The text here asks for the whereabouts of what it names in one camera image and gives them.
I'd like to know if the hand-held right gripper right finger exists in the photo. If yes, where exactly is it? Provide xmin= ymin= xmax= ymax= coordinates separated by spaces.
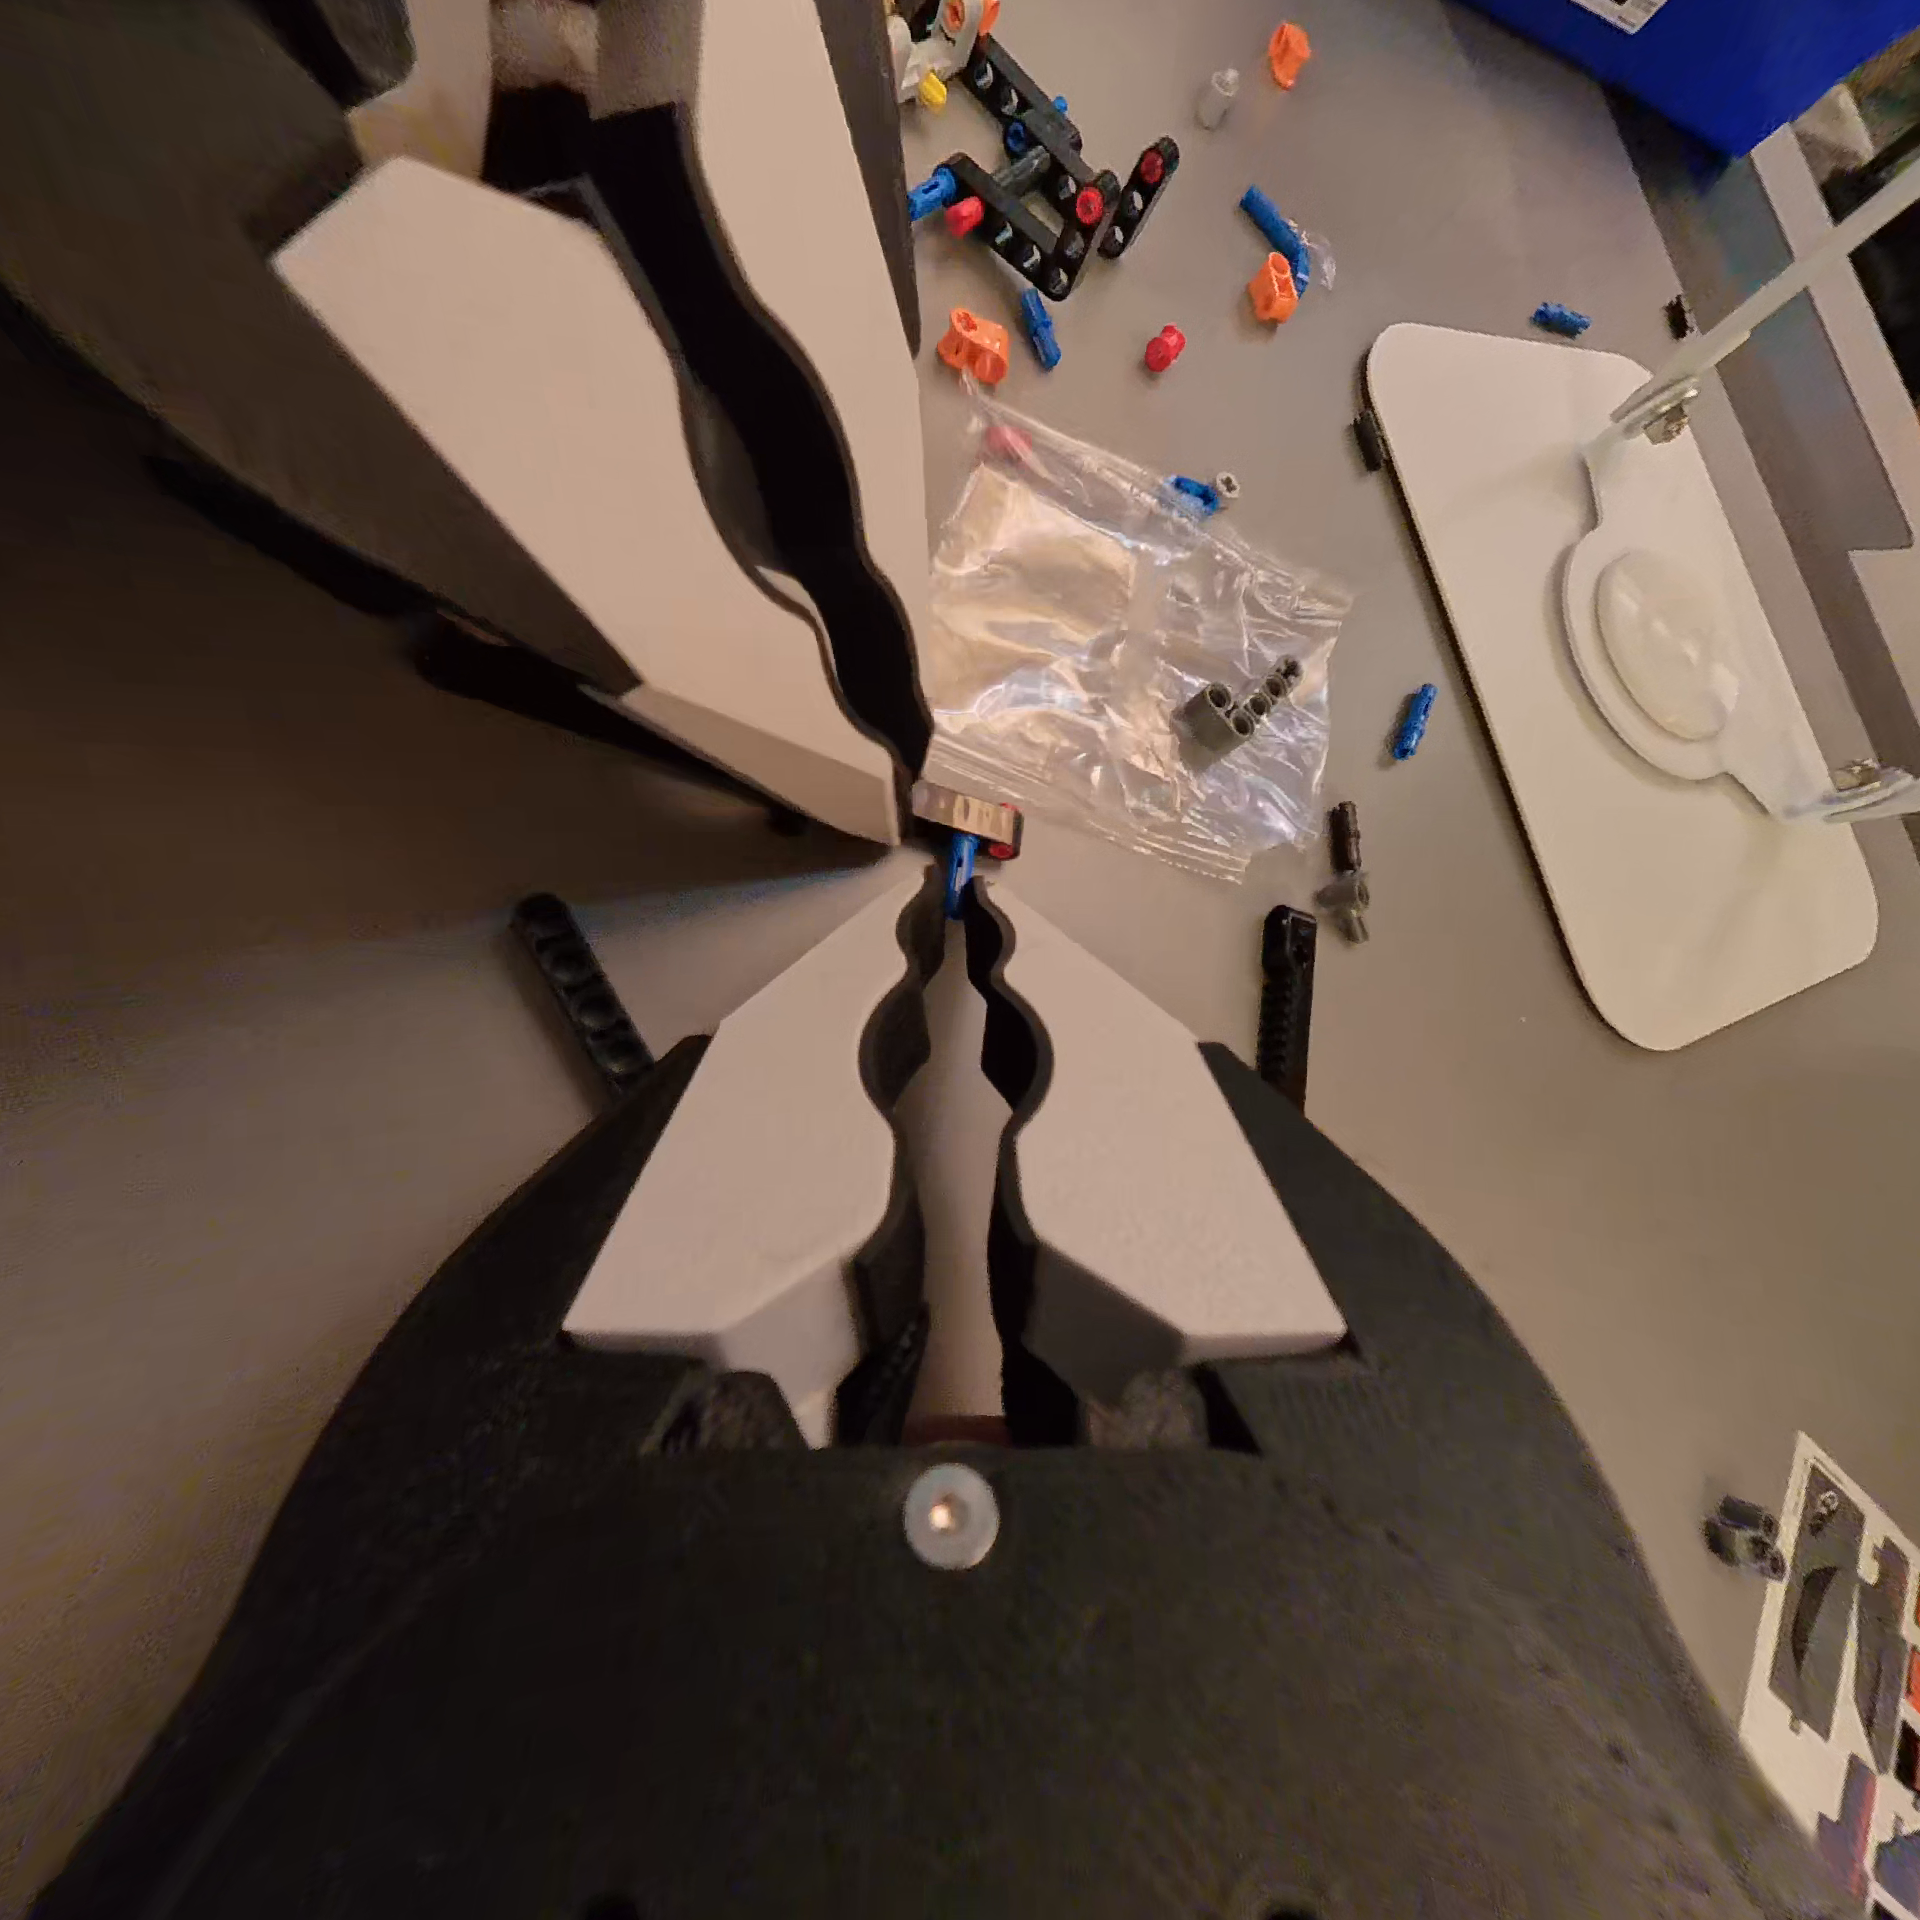
xmin=959 ymin=875 xmax=1351 ymax=1453

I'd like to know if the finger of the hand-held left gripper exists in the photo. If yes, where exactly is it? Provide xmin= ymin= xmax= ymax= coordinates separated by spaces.
xmin=268 ymin=147 xmax=936 ymax=842
xmin=681 ymin=0 xmax=934 ymax=740

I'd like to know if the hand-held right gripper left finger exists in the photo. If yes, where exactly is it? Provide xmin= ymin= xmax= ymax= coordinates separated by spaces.
xmin=561 ymin=870 xmax=951 ymax=1453

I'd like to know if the black lego beam with red pin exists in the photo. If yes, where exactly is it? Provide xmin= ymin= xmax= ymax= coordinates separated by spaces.
xmin=903 ymin=776 xmax=1026 ymax=870

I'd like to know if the black lego gear rack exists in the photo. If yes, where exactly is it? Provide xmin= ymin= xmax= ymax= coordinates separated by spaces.
xmin=1256 ymin=903 xmax=1322 ymax=1115

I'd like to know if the bent blue lego connector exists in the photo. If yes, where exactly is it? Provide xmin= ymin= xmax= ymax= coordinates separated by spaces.
xmin=1237 ymin=187 xmax=1338 ymax=297

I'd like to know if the dark grey lego angle beam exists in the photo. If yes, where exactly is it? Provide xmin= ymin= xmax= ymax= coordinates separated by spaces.
xmin=1172 ymin=657 xmax=1306 ymax=753

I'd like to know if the dark grey lego pin connector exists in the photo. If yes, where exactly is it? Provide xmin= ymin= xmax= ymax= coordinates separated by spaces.
xmin=1704 ymin=1494 xmax=1790 ymax=1582

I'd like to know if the clear plastic zip bag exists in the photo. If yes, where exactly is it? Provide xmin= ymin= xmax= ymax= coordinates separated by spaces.
xmin=923 ymin=380 xmax=1358 ymax=890

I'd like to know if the sticker sheet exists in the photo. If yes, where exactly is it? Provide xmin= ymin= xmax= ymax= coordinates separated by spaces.
xmin=1737 ymin=1430 xmax=1920 ymax=1920

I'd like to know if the blue storage bin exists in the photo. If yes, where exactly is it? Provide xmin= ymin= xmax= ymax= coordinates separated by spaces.
xmin=1452 ymin=0 xmax=1920 ymax=162

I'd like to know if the black lego frame assembly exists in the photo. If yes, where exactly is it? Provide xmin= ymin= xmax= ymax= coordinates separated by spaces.
xmin=898 ymin=0 xmax=1182 ymax=307

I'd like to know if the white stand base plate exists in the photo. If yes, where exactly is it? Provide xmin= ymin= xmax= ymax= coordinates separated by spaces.
xmin=1357 ymin=322 xmax=1883 ymax=1053

